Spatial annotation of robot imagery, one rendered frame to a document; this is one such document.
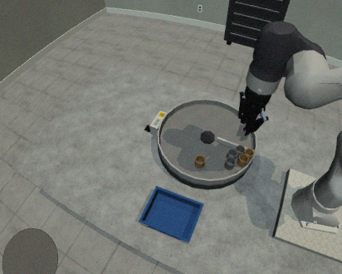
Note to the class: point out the grey metal ring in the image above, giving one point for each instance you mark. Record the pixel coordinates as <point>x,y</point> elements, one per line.
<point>241,149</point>
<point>233,152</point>
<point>229,166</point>

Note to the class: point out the bronze bushing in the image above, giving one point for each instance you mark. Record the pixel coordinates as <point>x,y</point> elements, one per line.
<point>241,163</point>
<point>199,158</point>
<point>250,152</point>

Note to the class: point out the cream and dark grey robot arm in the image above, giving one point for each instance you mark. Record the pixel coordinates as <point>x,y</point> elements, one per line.
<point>282,51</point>

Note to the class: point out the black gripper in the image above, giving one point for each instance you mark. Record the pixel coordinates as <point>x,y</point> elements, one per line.
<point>256,106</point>

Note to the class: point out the blue crate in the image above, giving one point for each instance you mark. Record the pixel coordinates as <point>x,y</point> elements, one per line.
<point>172,213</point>

